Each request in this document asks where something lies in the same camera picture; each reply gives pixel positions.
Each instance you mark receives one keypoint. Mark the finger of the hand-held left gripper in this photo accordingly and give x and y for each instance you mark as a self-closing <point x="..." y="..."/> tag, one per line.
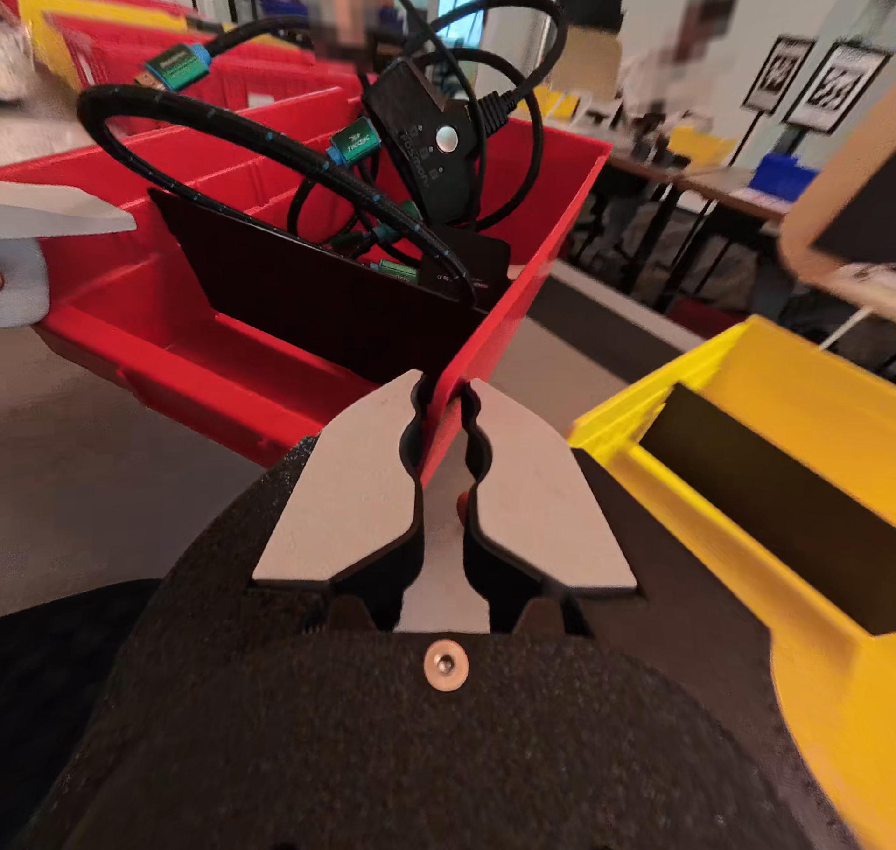
<point x="63" y="210"/>

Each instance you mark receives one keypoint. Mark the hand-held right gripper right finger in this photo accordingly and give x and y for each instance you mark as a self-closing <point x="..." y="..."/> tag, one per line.
<point x="553" y="507"/>

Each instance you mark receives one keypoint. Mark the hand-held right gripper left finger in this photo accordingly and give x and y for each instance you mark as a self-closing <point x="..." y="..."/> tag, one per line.
<point x="343" y="493"/>

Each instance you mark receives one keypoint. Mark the red plastic bin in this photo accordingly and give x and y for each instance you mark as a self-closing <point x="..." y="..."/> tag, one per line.
<point x="210" y="388"/>

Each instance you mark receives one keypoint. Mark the black hdmi switch box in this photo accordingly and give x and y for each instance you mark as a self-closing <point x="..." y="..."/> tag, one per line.
<point x="420" y="157"/>

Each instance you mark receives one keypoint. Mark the yellow plastic bin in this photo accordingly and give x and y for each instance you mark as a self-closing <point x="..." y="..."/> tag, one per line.
<point x="826" y="724"/>

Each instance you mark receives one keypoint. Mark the yellow tray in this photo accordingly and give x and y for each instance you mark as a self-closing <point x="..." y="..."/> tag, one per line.
<point x="42" y="31"/>

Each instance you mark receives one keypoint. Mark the black bin divider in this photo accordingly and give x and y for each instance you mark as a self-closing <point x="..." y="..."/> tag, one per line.
<point x="294" y="304"/>
<point x="770" y="507"/>

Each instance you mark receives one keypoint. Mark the black mesh armrest pad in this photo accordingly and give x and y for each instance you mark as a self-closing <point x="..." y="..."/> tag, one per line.
<point x="56" y="654"/>

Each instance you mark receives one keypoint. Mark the wooden top desk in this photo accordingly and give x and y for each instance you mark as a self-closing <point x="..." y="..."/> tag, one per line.
<point x="700" y="182"/>

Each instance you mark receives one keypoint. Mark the blue bin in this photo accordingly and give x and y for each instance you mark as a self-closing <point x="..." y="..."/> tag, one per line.
<point x="780" y="177"/>

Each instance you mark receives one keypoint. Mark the black wood-rimmed board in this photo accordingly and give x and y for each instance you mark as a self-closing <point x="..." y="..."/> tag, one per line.
<point x="861" y="220"/>

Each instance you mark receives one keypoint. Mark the marker sign on stand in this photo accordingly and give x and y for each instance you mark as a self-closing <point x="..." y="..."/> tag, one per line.
<point x="836" y="87"/>
<point x="777" y="77"/>

